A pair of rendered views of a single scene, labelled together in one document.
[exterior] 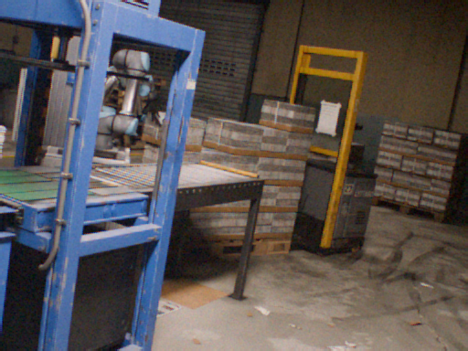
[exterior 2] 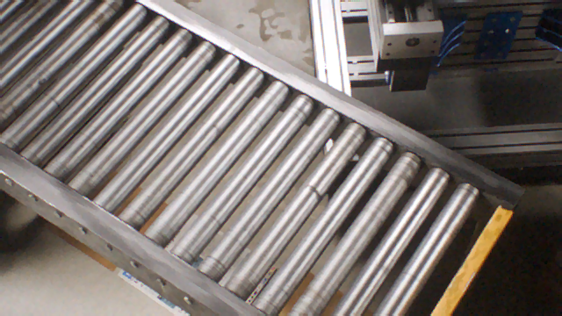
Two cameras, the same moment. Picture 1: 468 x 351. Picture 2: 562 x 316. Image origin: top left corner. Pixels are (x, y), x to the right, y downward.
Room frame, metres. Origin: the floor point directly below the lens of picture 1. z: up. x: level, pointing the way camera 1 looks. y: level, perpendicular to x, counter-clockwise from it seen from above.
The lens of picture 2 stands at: (3.92, -0.58, 2.25)
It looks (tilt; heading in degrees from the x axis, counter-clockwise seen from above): 59 degrees down; 99
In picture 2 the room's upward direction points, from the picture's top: 1 degrees counter-clockwise
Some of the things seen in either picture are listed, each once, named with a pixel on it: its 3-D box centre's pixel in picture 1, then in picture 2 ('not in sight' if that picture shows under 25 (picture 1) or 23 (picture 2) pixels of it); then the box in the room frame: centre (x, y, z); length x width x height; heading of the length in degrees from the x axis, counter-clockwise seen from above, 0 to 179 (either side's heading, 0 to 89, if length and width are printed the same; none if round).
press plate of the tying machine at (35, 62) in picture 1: (59, 66); not in sight; (2.63, 0.80, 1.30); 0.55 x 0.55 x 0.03; 63
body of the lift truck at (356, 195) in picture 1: (327, 204); not in sight; (6.06, -0.95, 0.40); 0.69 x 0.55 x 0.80; 44
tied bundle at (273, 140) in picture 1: (259, 140); not in sight; (5.30, -0.16, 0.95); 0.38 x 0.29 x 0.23; 42
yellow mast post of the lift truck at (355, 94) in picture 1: (343, 150); not in sight; (5.56, -0.91, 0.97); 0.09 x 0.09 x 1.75; 44
